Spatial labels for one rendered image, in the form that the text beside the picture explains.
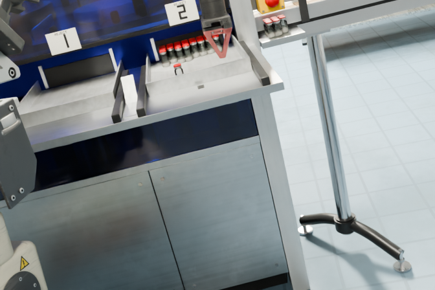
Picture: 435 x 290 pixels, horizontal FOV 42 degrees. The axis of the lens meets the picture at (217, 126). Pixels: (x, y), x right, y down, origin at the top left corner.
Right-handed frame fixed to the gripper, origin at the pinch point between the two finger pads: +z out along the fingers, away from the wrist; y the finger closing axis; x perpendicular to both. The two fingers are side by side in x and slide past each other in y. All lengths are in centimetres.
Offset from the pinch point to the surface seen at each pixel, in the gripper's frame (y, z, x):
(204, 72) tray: 1.5, 3.8, 5.0
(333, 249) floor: 51, 91, -29
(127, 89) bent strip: 1.4, 4.2, 24.0
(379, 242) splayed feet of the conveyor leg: 36, 82, -42
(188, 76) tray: 1.3, 3.9, 9.1
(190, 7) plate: 27.0, -9.4, 5.3
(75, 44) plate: 26.2, -5.8, 38.8
